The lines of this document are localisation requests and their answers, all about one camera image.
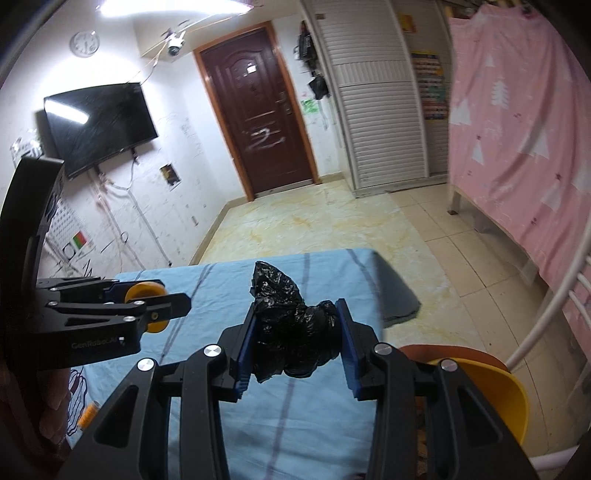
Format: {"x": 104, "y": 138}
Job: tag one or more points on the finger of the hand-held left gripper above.
{"x": 83, "y": 288}
{"x": 171, "y": 307}

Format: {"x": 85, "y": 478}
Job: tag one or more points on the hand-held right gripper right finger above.
{"x": 348, "y": 360}

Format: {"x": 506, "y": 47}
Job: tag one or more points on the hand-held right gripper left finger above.
{"x": 244, "y": 360}

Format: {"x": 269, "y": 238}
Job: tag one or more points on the yellow tape roll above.
{"x": 147, "y": 290}

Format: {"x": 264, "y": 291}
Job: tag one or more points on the black plastic bag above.
{"x": 291, "y": 323}

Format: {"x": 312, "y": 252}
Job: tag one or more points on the yellow plastic bin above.
{"x": 498, "y": 397}

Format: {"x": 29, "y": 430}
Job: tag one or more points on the light blue tablecloth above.
{"x": 221, "y": 286}

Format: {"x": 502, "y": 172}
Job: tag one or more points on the small orange spool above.
{"x": 88, "y": 414}

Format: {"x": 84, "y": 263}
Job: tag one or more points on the white metal chair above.
{"x": 549, "y": 318}

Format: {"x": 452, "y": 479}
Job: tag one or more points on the dark red door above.
{"x": 258, "y": 106}

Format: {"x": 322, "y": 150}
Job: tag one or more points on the white louvered wardrobe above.
{"x": 383, "y": 115}

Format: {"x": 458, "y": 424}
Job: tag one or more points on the ceiling tube light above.
{"x": 175, "y": 7}

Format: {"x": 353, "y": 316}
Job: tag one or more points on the small black hanging pouch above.
{"x": 318, "y": 86}

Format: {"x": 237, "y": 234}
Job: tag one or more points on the pink tree print curtain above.
{"x": 517, "y": 138}

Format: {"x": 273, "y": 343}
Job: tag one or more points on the white perforated wall panel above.
{"x": 69, "y": 221}

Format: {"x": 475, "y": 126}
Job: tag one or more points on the black wall television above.
{"x": 97, "y": 124}

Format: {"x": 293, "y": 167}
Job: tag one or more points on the open wall socket box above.
{"x": 169, "y": 174}

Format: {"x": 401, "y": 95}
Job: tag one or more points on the round wall clock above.
{"x": 85, "y": 45}

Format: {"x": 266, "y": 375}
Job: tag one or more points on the grey bed frame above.
{"x": 489, "y": 226}

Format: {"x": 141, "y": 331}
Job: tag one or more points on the white security camera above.
{"x": 174, "y": 44}

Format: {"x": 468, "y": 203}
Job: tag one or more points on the green wall sticker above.
{"x": 309, "y": 106}

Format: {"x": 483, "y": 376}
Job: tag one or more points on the colourful grid wall poster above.
{"x": 428, "y": 87}

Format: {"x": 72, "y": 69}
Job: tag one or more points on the black hanging wall bag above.
{"x": 305, "y": 44}

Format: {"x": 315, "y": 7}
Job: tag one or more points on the orange wall sticker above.
{"x": 407, "y": 23}

